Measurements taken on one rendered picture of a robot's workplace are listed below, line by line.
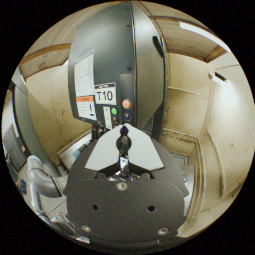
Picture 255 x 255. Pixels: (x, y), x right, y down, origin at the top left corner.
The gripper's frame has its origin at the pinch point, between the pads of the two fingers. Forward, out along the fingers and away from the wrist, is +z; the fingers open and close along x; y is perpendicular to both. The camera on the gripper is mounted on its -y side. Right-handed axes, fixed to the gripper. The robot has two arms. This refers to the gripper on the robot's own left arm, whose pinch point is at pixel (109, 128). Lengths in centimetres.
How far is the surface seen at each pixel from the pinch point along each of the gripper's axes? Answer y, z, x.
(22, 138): -23, -66, -19
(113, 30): -55, -20, 25
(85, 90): -32.4, -21.0, 9.4
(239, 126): -26, 1, 100
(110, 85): -32.7, -21.0, 23.7
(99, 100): -27.7, -21.2, 18.1
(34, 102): -44, -51, -100
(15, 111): -41, -65, -19
